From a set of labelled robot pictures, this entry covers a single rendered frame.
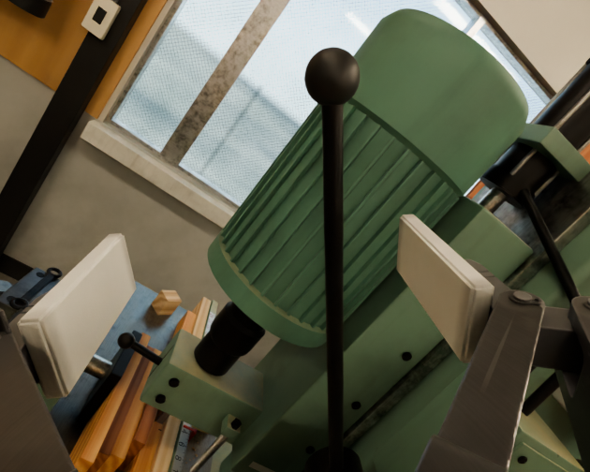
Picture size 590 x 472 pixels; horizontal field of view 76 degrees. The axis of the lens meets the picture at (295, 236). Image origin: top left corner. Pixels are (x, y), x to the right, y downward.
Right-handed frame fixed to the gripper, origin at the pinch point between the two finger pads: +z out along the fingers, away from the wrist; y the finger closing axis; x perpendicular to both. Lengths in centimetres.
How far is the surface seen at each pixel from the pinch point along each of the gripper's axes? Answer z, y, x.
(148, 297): 54, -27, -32
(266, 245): 17.6, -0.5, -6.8
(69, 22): 146, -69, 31
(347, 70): 8.4, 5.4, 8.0
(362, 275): 16.6, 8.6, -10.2
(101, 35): 137, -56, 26
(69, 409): 23.9, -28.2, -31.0
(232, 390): 21.2, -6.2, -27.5
